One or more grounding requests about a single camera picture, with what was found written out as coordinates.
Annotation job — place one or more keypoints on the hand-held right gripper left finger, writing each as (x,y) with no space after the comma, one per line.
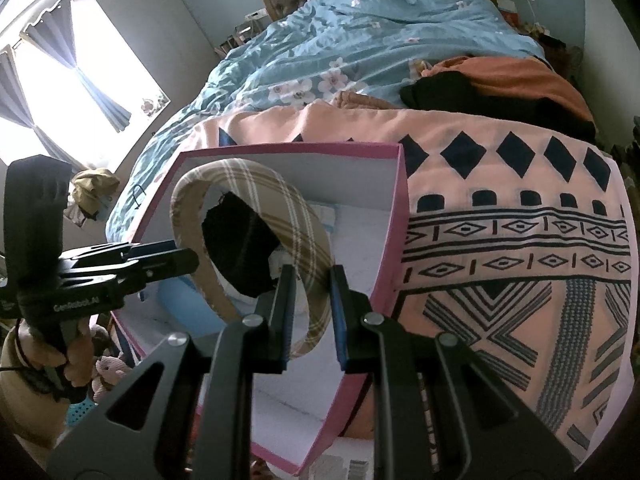
(289,310)

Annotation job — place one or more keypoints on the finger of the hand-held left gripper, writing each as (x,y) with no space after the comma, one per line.
(155,246)
(170,265)

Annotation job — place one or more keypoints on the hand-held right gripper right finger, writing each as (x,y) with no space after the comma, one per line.
(340,315)

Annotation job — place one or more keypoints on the light blue rounded case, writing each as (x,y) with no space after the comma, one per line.
(185,307)

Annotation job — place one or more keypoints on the black cloth mask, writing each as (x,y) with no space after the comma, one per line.
(240,245)

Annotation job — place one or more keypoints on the plaid fabric headband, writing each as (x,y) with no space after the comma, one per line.
(300,230)

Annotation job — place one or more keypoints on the pink cardboard box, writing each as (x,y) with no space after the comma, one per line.
(380,240)

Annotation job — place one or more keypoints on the person's left forearm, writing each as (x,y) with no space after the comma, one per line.
(25,400)

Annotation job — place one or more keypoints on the person's left hand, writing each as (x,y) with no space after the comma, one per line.
(75,360)

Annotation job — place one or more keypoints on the olive green clothing pile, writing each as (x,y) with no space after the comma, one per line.
(92,190)

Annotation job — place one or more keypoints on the striped white zip pouch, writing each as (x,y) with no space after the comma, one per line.
(330,217)

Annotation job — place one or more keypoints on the grey-blue tied curtain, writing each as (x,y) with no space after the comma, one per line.
(25,120)
(85,80)

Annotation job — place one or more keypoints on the pink plush toy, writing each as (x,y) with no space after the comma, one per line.
(112,372)

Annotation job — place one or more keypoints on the white printed paper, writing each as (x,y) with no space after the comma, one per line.
(345,467)

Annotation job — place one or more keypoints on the peach geometric patterned blanket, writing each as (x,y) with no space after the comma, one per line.
(500,280)

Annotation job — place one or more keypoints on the teal dotted item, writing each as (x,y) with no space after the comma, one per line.
(80,415)

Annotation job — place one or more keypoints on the black cloth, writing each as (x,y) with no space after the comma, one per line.
(450,92)

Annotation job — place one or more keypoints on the blue floral duvet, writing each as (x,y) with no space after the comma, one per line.
(350,50)

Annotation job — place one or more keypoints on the orange cloth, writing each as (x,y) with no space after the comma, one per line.
(525,75)

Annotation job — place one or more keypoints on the wall sticker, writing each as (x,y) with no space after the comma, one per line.
(151,106)

